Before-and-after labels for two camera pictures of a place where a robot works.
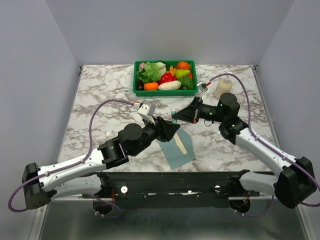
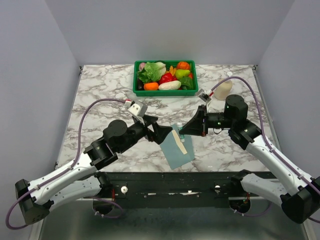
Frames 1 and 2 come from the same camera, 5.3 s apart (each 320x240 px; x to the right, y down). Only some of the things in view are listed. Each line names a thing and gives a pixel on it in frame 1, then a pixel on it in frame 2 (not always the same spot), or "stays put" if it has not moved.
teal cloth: x=174 y=154 stays put
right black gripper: x=189 y=113 -> x=196 y=126
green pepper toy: x=187 y=83 stays put
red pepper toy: x=166 y=77 stays put
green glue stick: x=175 y=121 -> x=179 y=126
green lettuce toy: x=152 y=72 stays put
